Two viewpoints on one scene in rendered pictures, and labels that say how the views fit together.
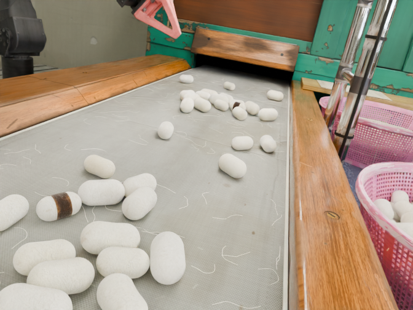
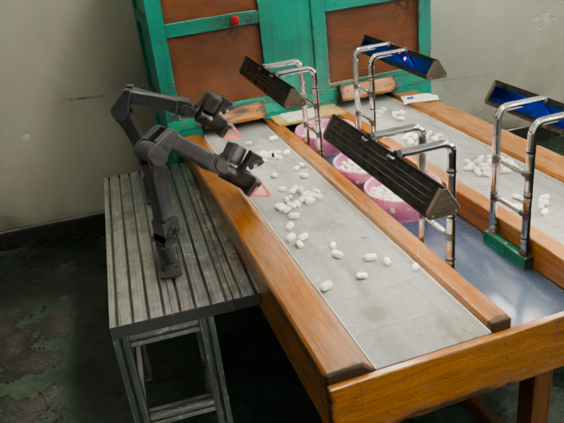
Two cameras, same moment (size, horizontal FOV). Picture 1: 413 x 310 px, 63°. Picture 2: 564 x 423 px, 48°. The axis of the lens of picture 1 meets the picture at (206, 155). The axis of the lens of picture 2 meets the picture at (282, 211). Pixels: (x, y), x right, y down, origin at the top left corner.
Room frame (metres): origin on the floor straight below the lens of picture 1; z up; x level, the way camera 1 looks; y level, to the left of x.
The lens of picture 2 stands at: (-1.66, 1.02, 1.70)
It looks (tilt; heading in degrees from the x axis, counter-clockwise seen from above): 26 degrees down; 335
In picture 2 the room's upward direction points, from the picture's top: 7 degrees counter-clockwise
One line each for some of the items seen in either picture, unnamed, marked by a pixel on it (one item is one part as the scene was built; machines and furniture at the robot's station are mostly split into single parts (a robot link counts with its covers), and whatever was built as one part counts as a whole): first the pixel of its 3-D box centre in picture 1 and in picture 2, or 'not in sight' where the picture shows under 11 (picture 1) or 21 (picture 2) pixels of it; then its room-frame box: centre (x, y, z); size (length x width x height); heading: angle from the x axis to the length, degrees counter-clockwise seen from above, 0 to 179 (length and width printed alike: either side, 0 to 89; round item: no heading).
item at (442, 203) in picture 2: not in sight; (380, 157); (-0.38, 0.12, 1.08); 0.62 x 0.08 x 0.07; 170
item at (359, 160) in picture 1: (378, 135); (325, 138); (0.69, -0.35, 0.72); 0.27 x 0.27 x 0.10
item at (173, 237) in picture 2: not in sight; (164, 233); (0.17, 0.58, 0.77); 0.09 x 0.06 x 0.06; 17
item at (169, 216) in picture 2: not in sight; (159, 191); (0.17, 0.57, 0.92); 0.07 x 0.06 x 0.33; 17
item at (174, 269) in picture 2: not in sight; (166, 252); (0.17, 0.59, 0.71); 0.20 x 0.07 x 0.08; 167
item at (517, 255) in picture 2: not in sight; (535, 180); (-0.47, -0.35, 0.90); 0.20 x 0.19 x 0.45; 170
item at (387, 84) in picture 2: not in sight; (368, 87); (0.90, -0.73, 0.83); 0.30 x 0.06 x 0.07; 80
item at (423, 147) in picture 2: not in sight; (410, 212); (-0.40, 0.04, 0.90); 0.20 x 0.19 x 0.45; 170
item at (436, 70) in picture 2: not in sight; (398, 54); (0.48, -0.59, 1.08); 0.62 x 0.08 x 0.07; 170
